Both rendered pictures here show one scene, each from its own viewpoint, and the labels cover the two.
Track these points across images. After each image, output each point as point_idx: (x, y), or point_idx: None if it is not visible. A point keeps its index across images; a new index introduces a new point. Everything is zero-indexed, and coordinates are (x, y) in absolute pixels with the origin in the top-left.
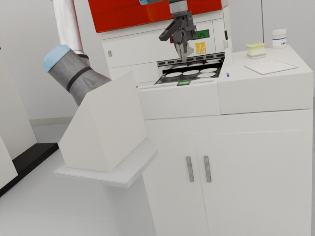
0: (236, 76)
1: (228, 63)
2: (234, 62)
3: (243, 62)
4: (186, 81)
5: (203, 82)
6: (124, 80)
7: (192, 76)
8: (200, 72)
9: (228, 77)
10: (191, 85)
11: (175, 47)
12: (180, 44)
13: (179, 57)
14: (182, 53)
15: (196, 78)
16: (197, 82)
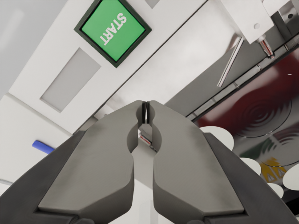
0: (21, 149)
1: (146, 207)
2: (163, 222)
3: (135, 223)
4: (126, 52)
5: (68, 83)
6: None
7: (274, 158)
8: (270, 180)
9: (30, 137)
10: (51, 26)
11: (249, 172)
12: (171, 215)
13: (169, 109)
14: (120, 128)
15: (243, 149)
16: (91, 73)
